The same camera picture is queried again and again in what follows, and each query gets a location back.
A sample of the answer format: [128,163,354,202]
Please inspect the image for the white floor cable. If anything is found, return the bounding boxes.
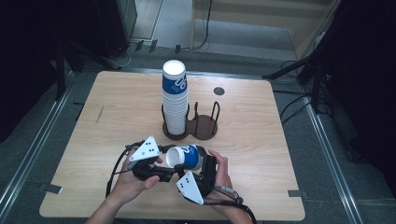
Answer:
[106,43,139,71]

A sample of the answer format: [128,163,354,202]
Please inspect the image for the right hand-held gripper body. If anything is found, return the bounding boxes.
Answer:
[176,171,219,206]

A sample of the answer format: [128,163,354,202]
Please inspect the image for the aluminium floor rail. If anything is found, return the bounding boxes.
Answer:
[0,70,77,214]
[304,101,366,224]

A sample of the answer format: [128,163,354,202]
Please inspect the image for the light wooden platform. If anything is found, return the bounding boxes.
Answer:
[190,0,341,61]

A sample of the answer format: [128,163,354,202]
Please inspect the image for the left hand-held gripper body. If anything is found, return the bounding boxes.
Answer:
[127,134,176,183]

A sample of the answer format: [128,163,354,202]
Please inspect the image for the person's right hand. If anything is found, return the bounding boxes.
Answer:
[205,149,243,217]

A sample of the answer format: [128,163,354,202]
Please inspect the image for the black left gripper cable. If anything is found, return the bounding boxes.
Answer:
[105,140,148,199]

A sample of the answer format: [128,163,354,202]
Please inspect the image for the black hanging cable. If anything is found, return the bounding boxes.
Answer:
[189,0,214,51]

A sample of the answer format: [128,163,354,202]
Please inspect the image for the black floor cable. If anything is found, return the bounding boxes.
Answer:
[273,89,316,126]

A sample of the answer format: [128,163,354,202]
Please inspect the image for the single blue white paper cup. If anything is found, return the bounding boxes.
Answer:
[165,144,204,172]

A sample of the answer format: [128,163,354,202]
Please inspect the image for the brown cup holder with rods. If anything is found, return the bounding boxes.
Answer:
[161,101,221,141]

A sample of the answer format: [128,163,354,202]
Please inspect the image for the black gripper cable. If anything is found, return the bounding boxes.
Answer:
[105,140,148,199]
[204,185,258,224]

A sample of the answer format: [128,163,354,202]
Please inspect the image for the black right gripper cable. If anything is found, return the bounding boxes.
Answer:
[204,185,258,224]

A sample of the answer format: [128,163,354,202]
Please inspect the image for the black metal stand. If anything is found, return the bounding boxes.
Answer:
[54,39,87,101]
[262,46,332,115]

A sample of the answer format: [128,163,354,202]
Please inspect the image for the stack of blue white cups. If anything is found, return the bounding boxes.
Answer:
[161,59,190,136]

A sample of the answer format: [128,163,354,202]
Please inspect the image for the grey tape strip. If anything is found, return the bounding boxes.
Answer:
[38,182,64,195]
[287,189,310,201]

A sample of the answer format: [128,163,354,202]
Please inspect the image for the dark cabinet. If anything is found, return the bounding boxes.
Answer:
[92,0,138,60]

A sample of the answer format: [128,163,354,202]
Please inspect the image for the person's left hand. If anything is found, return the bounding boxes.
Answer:
[109,150,163,203]

